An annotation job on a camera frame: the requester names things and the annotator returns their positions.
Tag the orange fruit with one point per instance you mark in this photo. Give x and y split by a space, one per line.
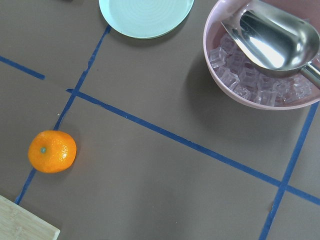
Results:
52 151

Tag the pink bowl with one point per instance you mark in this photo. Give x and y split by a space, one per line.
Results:
214 31

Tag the ice cubes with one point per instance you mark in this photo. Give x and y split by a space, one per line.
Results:
238 74

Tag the green plate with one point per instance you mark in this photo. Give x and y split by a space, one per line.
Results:
144 19

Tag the wooden cutting board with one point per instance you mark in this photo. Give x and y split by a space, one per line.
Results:
16 223

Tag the metal scoop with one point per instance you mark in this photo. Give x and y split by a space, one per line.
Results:
278 43

